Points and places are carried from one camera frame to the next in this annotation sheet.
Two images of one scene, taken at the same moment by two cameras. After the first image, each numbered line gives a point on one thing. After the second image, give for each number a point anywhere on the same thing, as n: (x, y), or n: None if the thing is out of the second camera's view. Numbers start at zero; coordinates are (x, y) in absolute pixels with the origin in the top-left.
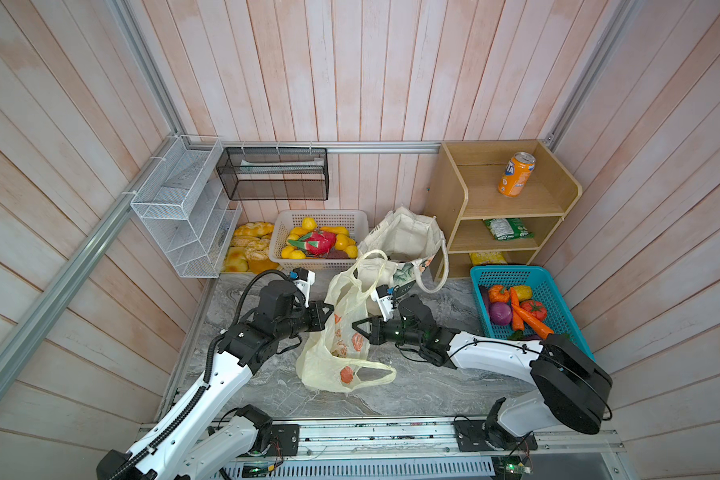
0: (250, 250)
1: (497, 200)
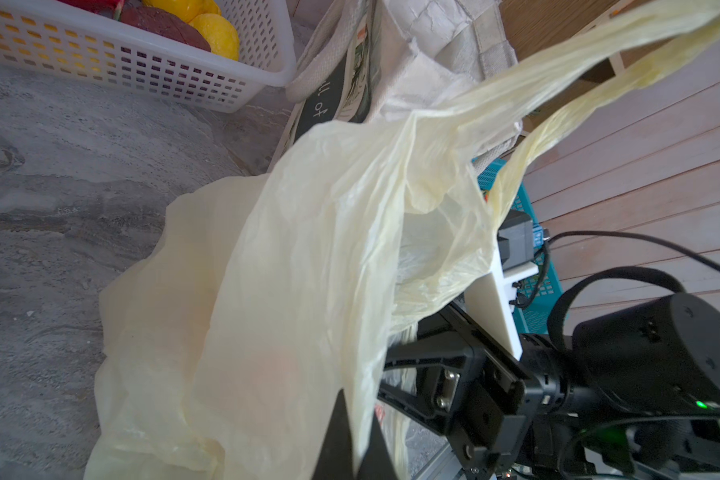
0: None
1: (539, 25)
